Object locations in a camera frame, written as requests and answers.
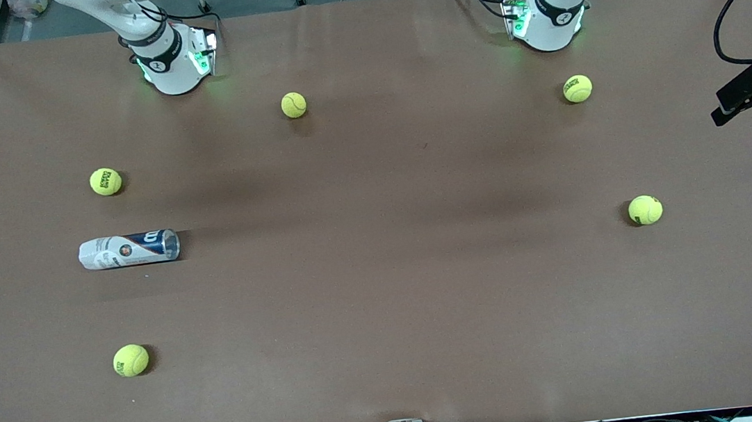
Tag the white blue tennis ball can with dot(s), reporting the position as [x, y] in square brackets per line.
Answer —
[128, 250]

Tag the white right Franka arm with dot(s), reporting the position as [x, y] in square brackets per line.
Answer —
[169, 68]

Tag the brown table cover sheet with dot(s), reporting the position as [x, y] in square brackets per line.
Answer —
[386, 308]

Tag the clear plastic bag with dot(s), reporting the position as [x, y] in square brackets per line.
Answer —
[29, 5]

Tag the yellow tennis ball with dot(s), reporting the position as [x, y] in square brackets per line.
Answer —
[293, 105]
[646, 210]
[106, 181]
[131, 360]
[577, 88]

